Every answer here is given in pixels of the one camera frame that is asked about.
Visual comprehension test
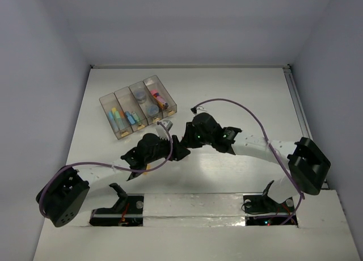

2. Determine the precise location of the orange yellow highlighter cap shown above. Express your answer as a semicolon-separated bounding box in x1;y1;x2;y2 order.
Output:
142;164;151;175

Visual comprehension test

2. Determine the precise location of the green capped highlighter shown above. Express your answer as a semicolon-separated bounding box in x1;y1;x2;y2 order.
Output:
132;112;141;123

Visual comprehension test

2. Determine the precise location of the blue highlighter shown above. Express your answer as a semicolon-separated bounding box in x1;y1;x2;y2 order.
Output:
107;111;118;130
124;111;136;125

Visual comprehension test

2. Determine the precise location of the clear paperclip jar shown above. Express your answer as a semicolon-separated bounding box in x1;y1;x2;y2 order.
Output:
134;89;146;103
146;104;159;116

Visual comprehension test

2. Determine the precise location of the green highlighter with tip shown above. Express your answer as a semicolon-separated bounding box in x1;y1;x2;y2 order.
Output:
113;111;125;130

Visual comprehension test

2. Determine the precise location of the pink capped pen tube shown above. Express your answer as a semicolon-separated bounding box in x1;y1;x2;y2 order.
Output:
150;89;168;110

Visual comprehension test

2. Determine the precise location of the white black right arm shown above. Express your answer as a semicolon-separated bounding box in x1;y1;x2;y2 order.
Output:
181;113;331;211

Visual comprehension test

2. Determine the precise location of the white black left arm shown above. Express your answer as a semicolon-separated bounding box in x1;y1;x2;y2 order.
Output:
36;133;191;228

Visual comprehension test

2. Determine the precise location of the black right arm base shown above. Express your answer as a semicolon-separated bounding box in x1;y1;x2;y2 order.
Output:
241;181;294;215

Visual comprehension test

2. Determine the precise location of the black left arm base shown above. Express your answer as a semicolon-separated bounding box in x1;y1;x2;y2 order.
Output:
91;183;144;222

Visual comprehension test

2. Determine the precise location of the smoky clear drawer organizer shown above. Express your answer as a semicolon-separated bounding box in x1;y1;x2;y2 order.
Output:
99;75;178;140

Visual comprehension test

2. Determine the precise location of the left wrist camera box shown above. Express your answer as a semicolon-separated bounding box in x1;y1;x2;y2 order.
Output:
155;120;173;140

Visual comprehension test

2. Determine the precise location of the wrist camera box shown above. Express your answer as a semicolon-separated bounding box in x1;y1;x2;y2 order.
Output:
191;106;208;115
155;120;173;140

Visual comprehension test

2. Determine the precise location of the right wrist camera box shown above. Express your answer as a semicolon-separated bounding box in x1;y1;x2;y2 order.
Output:
191;106;208;115

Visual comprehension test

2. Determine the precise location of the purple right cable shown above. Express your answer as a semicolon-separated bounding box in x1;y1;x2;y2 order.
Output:
195;98;306;225

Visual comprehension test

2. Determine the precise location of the purple cable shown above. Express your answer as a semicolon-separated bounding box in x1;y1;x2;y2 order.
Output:
195;98;306;225
38;121;174;218

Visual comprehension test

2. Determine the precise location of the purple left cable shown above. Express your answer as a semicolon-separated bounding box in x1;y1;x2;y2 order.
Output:
38;121;174;218

